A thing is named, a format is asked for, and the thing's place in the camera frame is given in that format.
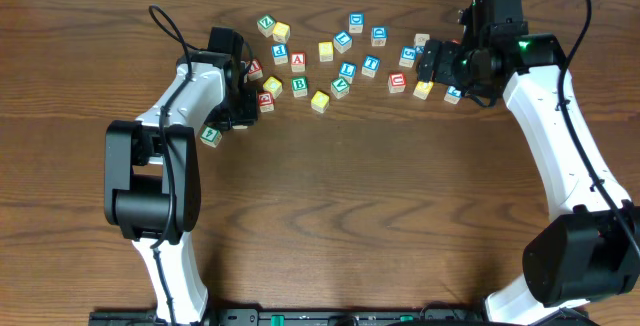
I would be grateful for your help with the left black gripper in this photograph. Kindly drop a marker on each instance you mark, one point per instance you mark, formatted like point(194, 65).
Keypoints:
point(245, 107)

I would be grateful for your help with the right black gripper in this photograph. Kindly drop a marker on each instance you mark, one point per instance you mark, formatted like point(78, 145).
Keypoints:
point(445, 74)

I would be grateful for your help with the yellow O block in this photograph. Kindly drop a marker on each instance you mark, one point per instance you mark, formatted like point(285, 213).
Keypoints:
point(320, 102)
point(423, 89)

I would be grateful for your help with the green B block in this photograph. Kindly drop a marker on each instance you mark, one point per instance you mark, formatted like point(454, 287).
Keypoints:
point(299, 86)

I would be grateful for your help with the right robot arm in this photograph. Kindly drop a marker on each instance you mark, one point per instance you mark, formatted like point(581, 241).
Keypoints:
point(590, 249)

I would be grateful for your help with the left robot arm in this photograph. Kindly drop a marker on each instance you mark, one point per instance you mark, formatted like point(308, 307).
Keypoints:
point(152, 187)

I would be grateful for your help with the red E block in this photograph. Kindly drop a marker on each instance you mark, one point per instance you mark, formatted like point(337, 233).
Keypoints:
point(265, 102)

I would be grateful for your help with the blue 2 block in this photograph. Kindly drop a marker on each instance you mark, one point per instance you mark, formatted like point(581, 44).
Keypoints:
point(452, 95)

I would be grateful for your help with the red U block left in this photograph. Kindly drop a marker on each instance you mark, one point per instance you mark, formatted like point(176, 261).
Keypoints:
point(255, 70)

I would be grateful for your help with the red u block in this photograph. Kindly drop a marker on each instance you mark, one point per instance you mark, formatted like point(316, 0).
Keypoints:
point(255, 70)
point(396, 82)

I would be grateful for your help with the yellow block middle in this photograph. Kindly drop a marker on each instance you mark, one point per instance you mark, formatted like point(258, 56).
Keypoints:
point(274, 86)

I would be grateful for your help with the green 4 block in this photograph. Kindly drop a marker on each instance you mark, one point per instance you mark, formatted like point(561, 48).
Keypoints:
point(210, 136)

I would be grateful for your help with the blue X block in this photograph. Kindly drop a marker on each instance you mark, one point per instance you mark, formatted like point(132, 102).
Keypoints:
point(420, 40)

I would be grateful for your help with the blue P block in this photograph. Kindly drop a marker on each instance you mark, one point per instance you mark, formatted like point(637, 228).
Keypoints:
point(280, 54)

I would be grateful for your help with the blue 5 block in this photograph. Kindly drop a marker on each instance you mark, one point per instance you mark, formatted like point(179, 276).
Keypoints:
point(407, 57)

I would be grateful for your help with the red A block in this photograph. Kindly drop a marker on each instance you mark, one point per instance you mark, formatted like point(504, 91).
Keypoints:
point(298, 62)

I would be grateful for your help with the red U block right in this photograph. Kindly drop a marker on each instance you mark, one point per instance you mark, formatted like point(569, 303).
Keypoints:
point(396, 82)

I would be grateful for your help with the yellow block far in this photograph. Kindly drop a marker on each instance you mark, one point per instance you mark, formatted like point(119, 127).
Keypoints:
point(281, 32)

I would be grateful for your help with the green Z block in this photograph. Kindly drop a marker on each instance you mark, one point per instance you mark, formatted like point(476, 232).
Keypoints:
point(266, 25)

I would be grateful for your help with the green V block centre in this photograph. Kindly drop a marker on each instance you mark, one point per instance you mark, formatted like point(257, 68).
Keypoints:
point(340, 87)

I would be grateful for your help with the blue D block near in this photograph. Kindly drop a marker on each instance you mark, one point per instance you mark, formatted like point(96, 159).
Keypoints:
point(379, 36)

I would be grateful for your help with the blue d block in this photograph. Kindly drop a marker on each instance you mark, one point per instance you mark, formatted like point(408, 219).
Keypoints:
point(356, 23)
point(379, 36)

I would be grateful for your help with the yellow S block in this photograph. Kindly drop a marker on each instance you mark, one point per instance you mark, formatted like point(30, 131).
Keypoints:
point(326, 51)

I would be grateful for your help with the blue T block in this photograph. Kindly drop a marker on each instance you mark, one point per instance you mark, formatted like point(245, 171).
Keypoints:
point(370, 66)

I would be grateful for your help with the blue L block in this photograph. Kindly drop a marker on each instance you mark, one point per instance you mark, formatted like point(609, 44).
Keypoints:
point(342, 41)

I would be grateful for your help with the blue D block far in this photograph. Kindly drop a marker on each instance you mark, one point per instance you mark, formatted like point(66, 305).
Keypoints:
point(356, 23)

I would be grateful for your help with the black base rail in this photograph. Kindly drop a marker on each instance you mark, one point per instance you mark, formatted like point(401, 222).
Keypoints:
point(252, 317)

